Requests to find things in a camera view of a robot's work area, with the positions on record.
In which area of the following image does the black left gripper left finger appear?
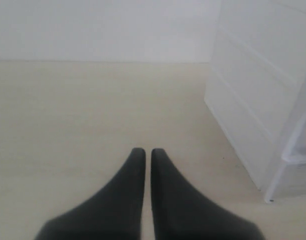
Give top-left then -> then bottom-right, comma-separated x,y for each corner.
36,147 -> 146,240

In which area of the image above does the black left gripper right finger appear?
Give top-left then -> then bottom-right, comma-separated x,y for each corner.
151,148 -> 265,240

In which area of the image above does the white translucent drawer cabinet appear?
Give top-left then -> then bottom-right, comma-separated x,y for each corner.
205,0 -> 306,202

